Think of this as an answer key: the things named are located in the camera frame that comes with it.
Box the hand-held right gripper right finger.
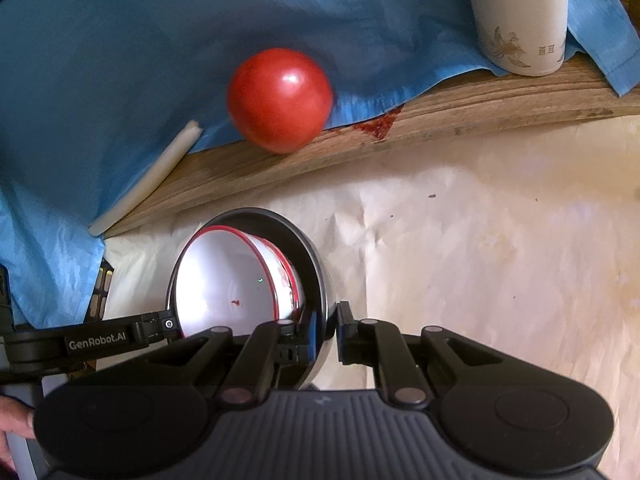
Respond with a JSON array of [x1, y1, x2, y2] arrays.
[[336, 301, 546, 406]]

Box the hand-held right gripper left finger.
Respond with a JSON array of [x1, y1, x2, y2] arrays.
[[100, 317, 311, 406]]

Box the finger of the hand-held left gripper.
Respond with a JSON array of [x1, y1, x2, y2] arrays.
[[131, 310, 178, 347]]

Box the plain white red-rimmed bowl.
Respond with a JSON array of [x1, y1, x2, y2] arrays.
[[167, 226, 281, 339]]

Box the stainless steel bowl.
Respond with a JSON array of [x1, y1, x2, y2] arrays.
[[192, 207, 337, 391]]

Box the person's left hand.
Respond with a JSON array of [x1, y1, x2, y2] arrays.
[[0, 394, 36, 468]]

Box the black plastic crate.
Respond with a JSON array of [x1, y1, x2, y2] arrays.
[[85, 255, 117, 323]]

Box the white stick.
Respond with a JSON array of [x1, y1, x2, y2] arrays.
[[88, 120, 202, 236]]

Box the cream table cover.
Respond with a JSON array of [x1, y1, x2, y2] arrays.
[[102, 115, 640, 480]]

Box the red tomato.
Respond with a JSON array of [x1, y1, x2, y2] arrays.
[[227, 48, 334, 155]]

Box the wooden shelf board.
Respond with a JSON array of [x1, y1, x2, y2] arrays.
[[102, 52, 640, 238]]

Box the blue shirt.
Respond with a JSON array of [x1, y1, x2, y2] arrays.
[[0, 0, 640, 331]]

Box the white thermos bottle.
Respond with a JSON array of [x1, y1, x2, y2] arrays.
[[460, 0, 570, 77]]

